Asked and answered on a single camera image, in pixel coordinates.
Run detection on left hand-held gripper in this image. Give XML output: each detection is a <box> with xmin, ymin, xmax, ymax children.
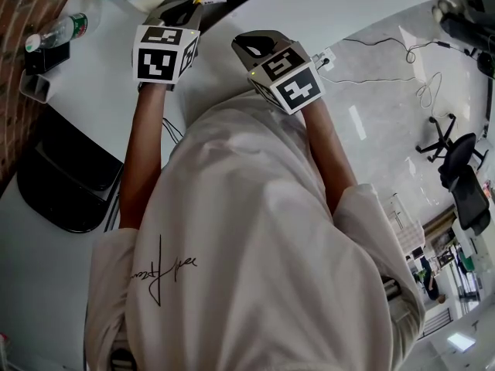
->
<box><xmin>132</xmin><ymin>0</ymin><xmax>205</xmax><ymax>92</ymax></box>

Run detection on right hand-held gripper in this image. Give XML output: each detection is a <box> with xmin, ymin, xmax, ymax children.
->
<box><xmin>230</xmin><ymin>29</ymin><xmax>326</xmax><ymax>116</ymax></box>

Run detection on white grey storage box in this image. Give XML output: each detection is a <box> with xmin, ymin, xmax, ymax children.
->
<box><xmin>127</xmin><ymin>0</ymin><xmax>280</xmax><ymax>34</ymax></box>

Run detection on person's right forearm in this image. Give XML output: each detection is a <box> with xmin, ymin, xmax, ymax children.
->
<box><xmin>301</xmin><ymin>98</ymin><xmax>359</xmax><ymax>218</ymax></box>

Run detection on white power strip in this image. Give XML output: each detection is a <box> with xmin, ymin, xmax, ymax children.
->
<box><xmin>310</xmin><ymin>47</ymin><xmax>338</xmax><ymax>71</ymax></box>

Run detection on clear plastic water bottle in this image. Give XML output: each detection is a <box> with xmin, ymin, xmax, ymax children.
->
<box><xmin>24</xmin><ymin>12</ymin><xmax>90</xmax><ymax>53</ymax></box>

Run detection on black square pen holder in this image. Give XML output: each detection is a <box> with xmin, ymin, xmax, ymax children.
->
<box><xmin>24</xmin><ymin>40</ymin><xmax>71</xmax><ymax>77</ymax></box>

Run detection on white divided pen holder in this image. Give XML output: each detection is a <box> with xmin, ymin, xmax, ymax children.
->
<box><xmin>19</xmin><ymin>70</ymin><xmax>52</xmax><ymax>104</ymax></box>

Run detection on person's white shirt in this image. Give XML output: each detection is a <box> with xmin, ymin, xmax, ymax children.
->
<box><xmin>83</xmin><ymin>90</ymin><xmax>426</xmax><ymax>371</ymax></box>

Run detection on black folding chair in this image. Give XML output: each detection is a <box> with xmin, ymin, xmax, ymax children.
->
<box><xmin>16</xmin><ymin>104</ymin><xmax>125</xmax><ymax>235</ymax></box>

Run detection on black cable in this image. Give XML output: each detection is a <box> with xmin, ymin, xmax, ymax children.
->
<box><xmin>342</xmin><ymin>36</ymin><xmax>469</xmax><ymax>64</ymax></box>

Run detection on white coiled cable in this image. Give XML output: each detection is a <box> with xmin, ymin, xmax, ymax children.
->
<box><xmin>319</xmin><ymin>70</ymin><xmax>458</xmax><ymax>120</ymax></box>

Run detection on grey black strap buckle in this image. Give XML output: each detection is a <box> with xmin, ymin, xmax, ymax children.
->
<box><xmin>380</xmin><ymin>275</ymin><xmax>404</xmax><ymax>301</ymax></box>

